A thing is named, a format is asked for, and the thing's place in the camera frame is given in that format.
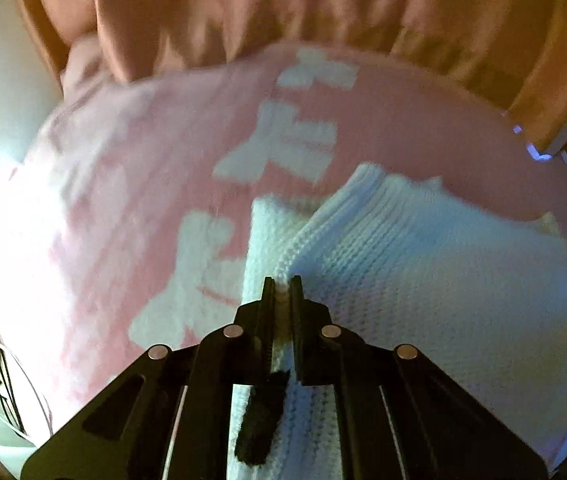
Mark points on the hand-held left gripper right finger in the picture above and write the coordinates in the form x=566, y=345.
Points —
x=297, y=310

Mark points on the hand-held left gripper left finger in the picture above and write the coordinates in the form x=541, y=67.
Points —
x=266, y=310

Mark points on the white black red knit sweater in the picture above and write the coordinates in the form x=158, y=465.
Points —
x=413, y=280

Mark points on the pink white patterned blanket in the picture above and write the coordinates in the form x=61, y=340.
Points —
x=123, y=170

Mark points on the black eyeglasses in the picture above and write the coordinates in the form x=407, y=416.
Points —
x=0, y=375

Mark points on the orange curtain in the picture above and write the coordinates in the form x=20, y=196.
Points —
x=263, y=5

